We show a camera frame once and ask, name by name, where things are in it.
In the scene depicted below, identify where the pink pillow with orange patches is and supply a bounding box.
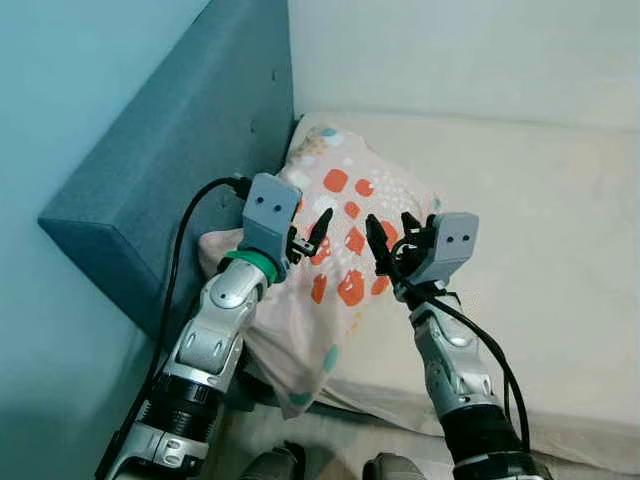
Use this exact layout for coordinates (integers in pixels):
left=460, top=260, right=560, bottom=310
left=198, top=120, right=441, bottom=419

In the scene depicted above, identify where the grey robot right leg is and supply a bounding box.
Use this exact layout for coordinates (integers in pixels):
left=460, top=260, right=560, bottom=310
left=362, top=452, right=426, bottom=480

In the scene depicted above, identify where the grey robot leg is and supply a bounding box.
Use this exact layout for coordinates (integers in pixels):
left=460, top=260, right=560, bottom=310
left=240, top=445, right=306, bottom=480
left=362, top=452, right=426, bottom=480

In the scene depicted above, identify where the teal upholstered headboard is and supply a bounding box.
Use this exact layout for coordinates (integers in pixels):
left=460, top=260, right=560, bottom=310
left=38, top=0, right=296, bottom=346

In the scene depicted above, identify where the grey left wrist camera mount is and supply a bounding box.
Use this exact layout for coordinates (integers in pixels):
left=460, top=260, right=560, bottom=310
left=240, top=173, right=303, bottom=266

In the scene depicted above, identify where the mattress with cream sheet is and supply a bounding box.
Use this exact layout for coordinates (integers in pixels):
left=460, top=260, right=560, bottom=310
left=225, top=108, right=640, bottom=476

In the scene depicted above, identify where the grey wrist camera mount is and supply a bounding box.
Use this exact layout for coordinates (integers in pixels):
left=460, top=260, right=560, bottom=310
left=240, top=173, right=303, bottom=266
left=405, top=212, right=479, bottom=288

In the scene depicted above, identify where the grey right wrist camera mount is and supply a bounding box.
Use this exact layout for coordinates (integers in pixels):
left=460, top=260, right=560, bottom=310
left=405, top=212, right=479, bottom=288

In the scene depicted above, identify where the grey robot left leg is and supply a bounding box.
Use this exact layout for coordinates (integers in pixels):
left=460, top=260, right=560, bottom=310
left=240, top=445, right=306, bottom=480

